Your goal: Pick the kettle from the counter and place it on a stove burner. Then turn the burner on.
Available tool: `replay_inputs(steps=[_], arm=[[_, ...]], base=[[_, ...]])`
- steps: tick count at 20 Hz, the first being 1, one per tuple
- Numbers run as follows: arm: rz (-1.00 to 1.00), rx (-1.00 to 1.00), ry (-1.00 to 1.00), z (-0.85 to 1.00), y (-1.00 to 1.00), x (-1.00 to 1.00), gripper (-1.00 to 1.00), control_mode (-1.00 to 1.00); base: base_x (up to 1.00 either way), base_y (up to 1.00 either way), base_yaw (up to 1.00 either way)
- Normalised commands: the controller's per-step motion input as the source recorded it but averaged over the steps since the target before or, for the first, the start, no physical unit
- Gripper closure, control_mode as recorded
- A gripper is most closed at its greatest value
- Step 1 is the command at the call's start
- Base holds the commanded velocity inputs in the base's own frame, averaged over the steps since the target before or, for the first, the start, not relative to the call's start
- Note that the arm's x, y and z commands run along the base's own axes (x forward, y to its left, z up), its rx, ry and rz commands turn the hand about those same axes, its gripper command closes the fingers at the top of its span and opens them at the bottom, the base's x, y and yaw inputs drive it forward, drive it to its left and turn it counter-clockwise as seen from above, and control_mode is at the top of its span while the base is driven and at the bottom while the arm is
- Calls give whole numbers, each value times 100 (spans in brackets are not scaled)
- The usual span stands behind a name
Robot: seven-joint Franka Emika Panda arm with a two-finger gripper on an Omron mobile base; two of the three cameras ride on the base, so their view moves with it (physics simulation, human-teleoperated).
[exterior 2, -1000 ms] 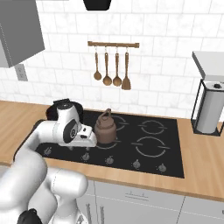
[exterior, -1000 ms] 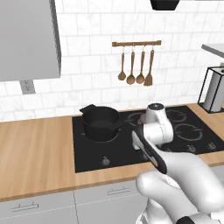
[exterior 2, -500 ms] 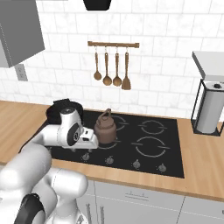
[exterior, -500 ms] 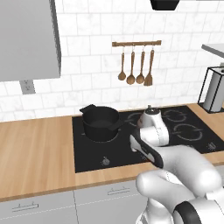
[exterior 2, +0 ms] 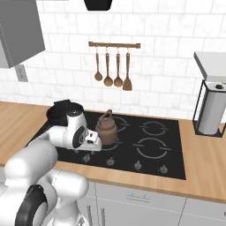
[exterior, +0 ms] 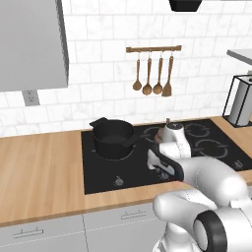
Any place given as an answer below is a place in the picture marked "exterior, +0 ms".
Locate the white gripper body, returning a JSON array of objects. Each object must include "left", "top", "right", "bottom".
[{"left": 146, "top": 148, "right": 172, "bottom": 172}]

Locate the black cooking pot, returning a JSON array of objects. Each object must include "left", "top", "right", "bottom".
[{"left": 89, "top": 116, "right": 142, "bottom": 161}]

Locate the black hob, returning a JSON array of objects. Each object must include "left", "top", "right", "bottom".
[{"left": 81, "top": 118, "right": 252, "bottom": 196}]

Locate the wooden spatula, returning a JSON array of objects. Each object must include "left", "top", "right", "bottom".
[{"left": 160, "top": 51, "right": 175, "bottom": 98}]

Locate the small wooden spoon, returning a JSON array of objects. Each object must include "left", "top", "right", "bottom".
[{"left": 132, "top": 52, "right": 143, "bottom": 92}]

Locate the grey drawer front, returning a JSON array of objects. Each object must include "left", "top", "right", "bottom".
[
  {"left": 82, "top": 201, "right": 172, "bottom": 252},
  {"left": 0, "top": 214, "right": 86, "bottom": 252}
]

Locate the grey roll in stand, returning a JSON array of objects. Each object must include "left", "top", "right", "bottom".
[{"left": 227, "top": 78, "right": 252, "bottom": 127}]

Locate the grey shelf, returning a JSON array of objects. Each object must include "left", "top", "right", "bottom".
[{"left": 225, "top": 48, "right": 252, "bottom": 67}]

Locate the black range hood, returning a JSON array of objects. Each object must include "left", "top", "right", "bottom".
[{"left": 168, "top": 0, "right": 203, "bottom": 14}]

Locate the grey drawer handle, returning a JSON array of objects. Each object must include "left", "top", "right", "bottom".
[
  {"left": 120, "top": 209, "right": 148, "bottom": 221},
  {"left": 13, "top": 227, "right": 45, "bottom": 240}
]

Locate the black wire stand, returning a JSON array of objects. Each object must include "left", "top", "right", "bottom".
[{"left": 221, "top": 74, "right": 252, "bottom": 129}]

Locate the wooden utensil rail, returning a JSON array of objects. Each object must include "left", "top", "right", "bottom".
[{"left": 125, "top": 44, "right": 183, "bottom": 54}]

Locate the grey wall socket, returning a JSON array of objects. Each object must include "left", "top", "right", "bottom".
[{"left": 22, "top": 90, "right": 41, "bottom": 107}]

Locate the grey wall cupboard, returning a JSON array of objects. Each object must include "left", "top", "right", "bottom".
[{"left": 0, "top": 0, "right": 70, "bottom": 93}]

